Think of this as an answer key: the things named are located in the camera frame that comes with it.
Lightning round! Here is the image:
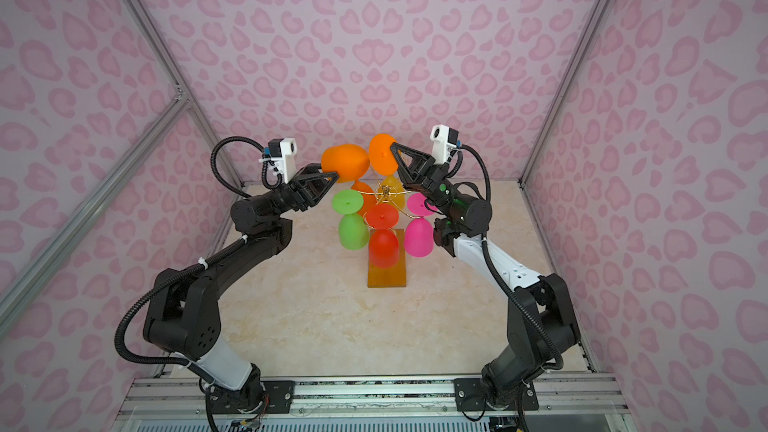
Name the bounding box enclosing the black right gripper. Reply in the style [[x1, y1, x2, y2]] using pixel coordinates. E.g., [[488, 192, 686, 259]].
[[393, 153, 469, 223]]

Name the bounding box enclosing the orange wine glass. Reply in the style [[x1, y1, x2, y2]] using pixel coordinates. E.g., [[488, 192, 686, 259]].
[[321, 133, 398, 182], [351, 180, 377, 217]]

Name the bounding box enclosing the pink wine glass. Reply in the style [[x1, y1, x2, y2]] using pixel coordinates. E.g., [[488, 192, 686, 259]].
[[404, 193, 435, 258]]

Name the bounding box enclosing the red wine glass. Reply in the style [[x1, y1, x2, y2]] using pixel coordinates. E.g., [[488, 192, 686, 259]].
[[365, 203, 400, 269]]

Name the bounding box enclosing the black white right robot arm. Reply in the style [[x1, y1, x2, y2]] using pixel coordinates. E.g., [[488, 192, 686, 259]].
[[390, 142, 581, 410]]

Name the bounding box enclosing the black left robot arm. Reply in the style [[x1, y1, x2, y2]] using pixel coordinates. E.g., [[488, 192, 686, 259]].
[[143, 164, 339, 412]]

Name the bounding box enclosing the yellow wine glass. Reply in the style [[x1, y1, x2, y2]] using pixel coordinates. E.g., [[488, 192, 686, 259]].
[[376, 175, 407, 212]]

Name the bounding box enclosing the green wine glass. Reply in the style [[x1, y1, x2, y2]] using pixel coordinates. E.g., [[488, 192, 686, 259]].
[[332, 189, 369, 250]]

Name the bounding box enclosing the amber wooden rack base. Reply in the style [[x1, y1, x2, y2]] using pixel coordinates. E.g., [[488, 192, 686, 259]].
[[367, 229, 407, 288]]

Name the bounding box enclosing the gold wire glass rack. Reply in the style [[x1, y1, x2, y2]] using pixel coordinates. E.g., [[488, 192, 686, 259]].
[[350, 176, 432, 218]]

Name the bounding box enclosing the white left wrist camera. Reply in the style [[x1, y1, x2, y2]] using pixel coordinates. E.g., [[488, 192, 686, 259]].
[[259, 138, 298, 189]]

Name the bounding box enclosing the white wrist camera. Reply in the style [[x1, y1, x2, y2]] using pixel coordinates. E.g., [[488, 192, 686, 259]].
[[430, 124, 460, 165], [259, 138, 298, 189]]

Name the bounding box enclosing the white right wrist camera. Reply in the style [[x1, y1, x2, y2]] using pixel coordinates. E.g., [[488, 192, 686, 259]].
[[430, 124, 460, 165]]

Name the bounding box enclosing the aluminium diagonal frame bar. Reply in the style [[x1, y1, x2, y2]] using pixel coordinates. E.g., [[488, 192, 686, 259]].
[[1, 92, 189, 337]]

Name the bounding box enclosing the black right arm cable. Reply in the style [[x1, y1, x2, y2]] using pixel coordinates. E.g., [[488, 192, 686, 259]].
[[458, 143, 565, 372]]

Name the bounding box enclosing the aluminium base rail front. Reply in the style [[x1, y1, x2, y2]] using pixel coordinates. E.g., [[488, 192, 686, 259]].
[[112, 372, 637, 431]]

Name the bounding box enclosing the aluminium corner frame post right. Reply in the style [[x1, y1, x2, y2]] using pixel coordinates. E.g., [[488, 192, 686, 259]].
[[518, 0, 616, 189]]

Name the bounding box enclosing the aluminium corner frame post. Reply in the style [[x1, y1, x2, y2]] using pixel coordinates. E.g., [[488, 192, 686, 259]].
[[95, 0, 247, 190], [518, 0, 616, 189]]

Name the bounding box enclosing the aluminium corner frame post left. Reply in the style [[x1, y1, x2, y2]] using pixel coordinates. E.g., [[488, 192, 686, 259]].
[[95, 0, 247, 190]]

